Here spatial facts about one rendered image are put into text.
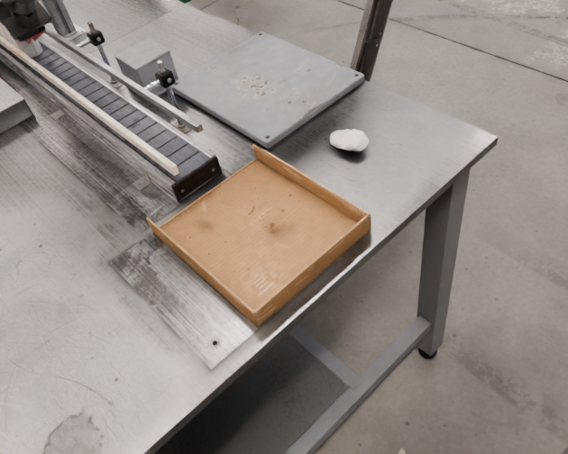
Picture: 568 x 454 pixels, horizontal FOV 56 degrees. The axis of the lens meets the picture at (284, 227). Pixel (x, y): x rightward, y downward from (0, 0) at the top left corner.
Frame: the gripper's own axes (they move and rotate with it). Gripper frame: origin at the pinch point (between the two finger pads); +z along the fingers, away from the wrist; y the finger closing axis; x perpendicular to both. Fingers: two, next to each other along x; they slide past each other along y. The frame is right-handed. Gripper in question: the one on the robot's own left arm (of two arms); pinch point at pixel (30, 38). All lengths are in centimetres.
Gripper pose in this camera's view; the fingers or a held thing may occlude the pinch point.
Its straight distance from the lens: 157.5
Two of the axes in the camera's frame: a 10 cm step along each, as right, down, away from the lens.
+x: 6.1, 7.9, 0.3
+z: -3.2, 2.1, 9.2
